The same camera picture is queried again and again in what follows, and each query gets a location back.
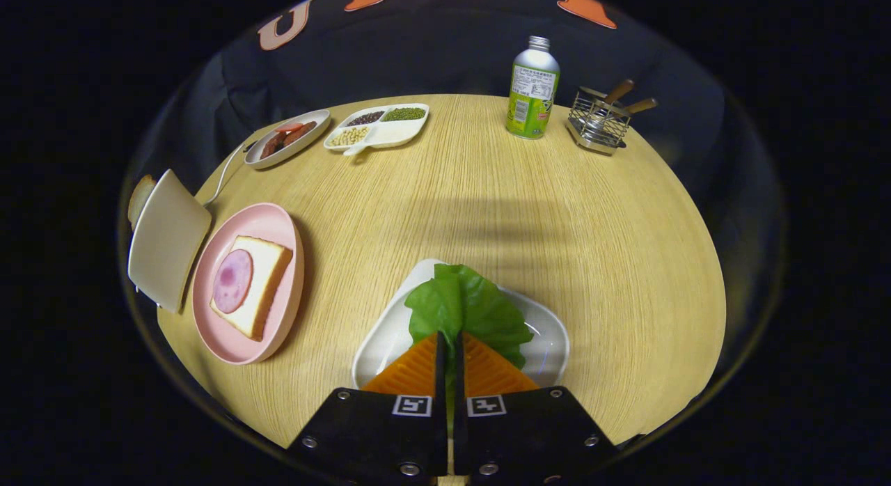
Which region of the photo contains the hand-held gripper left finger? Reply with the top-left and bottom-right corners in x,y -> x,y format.
287,333 -> 450,480

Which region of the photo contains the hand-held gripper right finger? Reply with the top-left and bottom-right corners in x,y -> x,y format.
452,331 -> 620,481

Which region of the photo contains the green lettuce leaf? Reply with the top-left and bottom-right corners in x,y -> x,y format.
404,263 -> 535,410

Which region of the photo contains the toasted bread slice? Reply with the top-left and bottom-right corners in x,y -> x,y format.
127,174 -> 157,229

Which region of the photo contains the white triangular plate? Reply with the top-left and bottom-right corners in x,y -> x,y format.
351,258 -> 570,391

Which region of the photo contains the white bread slice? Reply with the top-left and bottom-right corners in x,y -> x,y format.
210,235 -> 294,341

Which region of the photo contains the pink ham slice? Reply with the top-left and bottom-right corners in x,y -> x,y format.
212,249 -> 254,314

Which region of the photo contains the pink plate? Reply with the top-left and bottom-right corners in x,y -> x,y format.
191,203 -> 306,366

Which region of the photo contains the white toaster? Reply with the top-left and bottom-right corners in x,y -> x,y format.
127,169 -> 212,314

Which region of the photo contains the white divided dish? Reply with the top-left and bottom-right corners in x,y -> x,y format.
324,103 -> 430,157

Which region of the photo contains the round white plate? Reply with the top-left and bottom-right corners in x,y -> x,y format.
244,109 -> 332,170

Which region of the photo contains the green and silver bottle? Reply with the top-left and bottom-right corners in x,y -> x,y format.
505,36 -> 561,140

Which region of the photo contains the black backdrop cloth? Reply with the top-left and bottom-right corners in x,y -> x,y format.
125,0 -> 766,215

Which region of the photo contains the white toaster cable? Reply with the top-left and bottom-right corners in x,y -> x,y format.
202,143 -> 248,207

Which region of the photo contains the metal wire utensil holder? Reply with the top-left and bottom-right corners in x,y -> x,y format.
565,86 -> 631,156

